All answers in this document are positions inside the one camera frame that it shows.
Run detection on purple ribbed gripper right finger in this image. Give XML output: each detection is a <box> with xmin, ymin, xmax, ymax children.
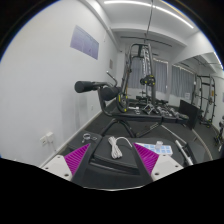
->
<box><xmin>133</xmin><ymin>142</ymin><xmax>184</xmax><ymax>182</ymax></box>

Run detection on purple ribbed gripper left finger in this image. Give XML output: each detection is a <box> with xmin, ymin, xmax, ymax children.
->
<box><xmin>42</xmin><ymin>143</ymin><xmax>91</xmax><ymax>182</ymax></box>

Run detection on white blue patterned card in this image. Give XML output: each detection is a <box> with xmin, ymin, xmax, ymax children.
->
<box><xmin>138</xmin><ymin>141</ymin><xmax>173</xmax><ymax>156</ymax></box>

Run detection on black padded weight bench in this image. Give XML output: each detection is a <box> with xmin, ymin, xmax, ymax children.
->
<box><xmin>68</xmin><ymin>134</ymin><xmax>198</xmax><ymax>189</ymax></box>

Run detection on black multi-gym machine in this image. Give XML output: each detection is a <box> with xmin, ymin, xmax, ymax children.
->
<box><xmin>73</xmin><ymin>42</ymin><xmax>191</xmax><ymax>138</ymax></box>

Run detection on black foam roller pad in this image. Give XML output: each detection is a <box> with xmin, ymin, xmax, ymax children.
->
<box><xmin>74</xmin><ymin>81</ymin><xmax>99</xmax><ymax>93</ymax></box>

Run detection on grey window curtain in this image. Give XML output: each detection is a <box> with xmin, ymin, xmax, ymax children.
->
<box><xmin>128</xmin><ymin>56</ymin><xmax>169</xmax><ymax>94</ymax></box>

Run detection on long ceiling light strip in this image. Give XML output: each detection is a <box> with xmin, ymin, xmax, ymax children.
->
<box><xmin>103</xmin><ymin>0</ymin><xmax>195</xmax><ymax>30</ymax></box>

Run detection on small silver metal ring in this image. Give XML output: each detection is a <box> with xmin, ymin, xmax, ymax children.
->
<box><xmin>81</xmin><ymin>132</ymin><xmax>98</xmax><ymax>142</ymax></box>

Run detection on white wall charger plug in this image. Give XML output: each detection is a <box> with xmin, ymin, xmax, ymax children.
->
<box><xmin>46</xmin><ymin>132</ymin><xmax>54</xmax><ymax>143</ymax></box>

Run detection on coiled white charging cable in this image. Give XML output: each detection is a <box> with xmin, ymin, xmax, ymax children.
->
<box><xmin>107</xmin><ymin>135</ymin><xmax>134</xmax><ymax>160</ymax></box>

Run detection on white wall power socket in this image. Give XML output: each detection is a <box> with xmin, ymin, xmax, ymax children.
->
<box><xmin>40</xmin><ymin>136</ymin><xmax>48</xmax><ymax>146</ymax></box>

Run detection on large wall mirror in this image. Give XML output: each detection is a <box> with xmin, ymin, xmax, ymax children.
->
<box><xmin>168</xmin><ymin>51</ymin><xmax>224</xmax><ymax>148</ymax></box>

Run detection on blue wall poster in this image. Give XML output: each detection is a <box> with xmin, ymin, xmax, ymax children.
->
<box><xmin>70</xmin><ymin>25</ymin><xmax>99</xmax><ymax>59</ymax></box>

